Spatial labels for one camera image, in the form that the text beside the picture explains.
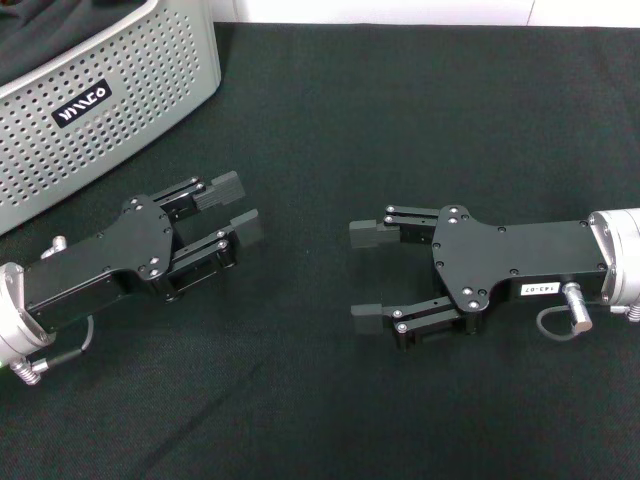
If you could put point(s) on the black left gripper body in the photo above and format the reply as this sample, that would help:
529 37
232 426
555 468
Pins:
110 255

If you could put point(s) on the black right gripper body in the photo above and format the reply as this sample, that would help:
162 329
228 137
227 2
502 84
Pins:
500 255

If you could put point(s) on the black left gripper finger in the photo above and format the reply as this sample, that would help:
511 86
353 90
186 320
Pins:
247 230
222 192

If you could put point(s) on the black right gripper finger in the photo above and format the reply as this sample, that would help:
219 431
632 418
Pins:
367 320
365 235

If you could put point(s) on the black tablecloth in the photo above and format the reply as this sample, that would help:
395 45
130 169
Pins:
350 125

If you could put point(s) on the grey perforated storage box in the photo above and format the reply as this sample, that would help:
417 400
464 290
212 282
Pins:
150 75

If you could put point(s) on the dark cloth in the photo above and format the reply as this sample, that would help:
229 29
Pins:
45 35

